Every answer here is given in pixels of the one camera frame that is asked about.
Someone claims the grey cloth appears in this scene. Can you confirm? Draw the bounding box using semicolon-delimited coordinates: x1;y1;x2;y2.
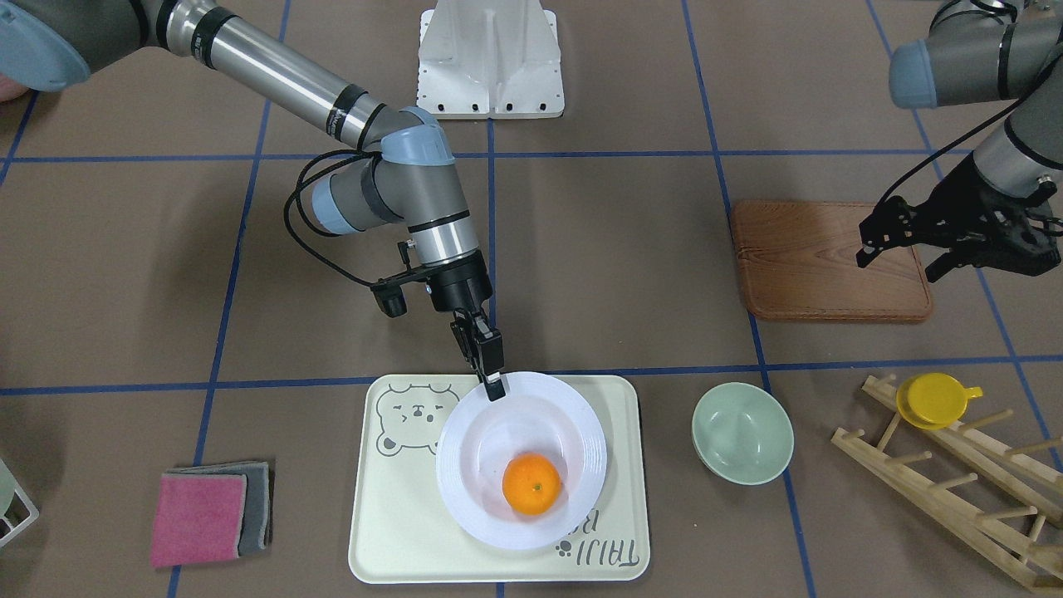
163;461;271;559

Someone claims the cream bear tray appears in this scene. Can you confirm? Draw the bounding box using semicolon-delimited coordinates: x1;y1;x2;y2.
348;375;649;584

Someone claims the wooden tray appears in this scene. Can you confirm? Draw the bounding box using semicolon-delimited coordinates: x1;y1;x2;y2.
730;200;933;323

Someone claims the orange fruit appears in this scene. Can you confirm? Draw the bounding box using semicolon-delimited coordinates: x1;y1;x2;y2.
502;452;563;516

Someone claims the yellow cup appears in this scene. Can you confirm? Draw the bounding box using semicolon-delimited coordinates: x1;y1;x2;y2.
895;372;983;430

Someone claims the wooden dish rack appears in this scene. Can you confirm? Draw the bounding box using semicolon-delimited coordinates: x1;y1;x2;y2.
831;374;1063;594

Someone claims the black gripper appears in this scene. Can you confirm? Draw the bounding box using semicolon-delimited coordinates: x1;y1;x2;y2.
426;250;506;401
855;155;1061;283

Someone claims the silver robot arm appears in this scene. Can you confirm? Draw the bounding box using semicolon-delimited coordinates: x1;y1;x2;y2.
855;1;1062;281
2;1;506;400

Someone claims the white metal stand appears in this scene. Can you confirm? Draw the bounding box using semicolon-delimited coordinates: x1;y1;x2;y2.
415;1;566;119

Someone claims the pink sponge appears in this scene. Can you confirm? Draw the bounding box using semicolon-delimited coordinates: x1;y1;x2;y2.
149;473;247;568

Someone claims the white wire rack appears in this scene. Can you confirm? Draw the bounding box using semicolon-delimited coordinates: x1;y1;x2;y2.
1;459;41;548

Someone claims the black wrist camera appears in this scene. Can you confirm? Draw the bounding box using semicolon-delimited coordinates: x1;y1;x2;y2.
370;266;433;318

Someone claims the green bowl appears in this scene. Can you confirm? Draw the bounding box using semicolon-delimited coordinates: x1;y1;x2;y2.
691;382;795;486

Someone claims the white plate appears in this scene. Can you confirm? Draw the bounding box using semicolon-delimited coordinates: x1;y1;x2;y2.
436;372;608;551

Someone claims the black cable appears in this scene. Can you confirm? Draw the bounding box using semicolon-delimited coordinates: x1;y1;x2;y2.
880;66;1056;217
283;149;391;288

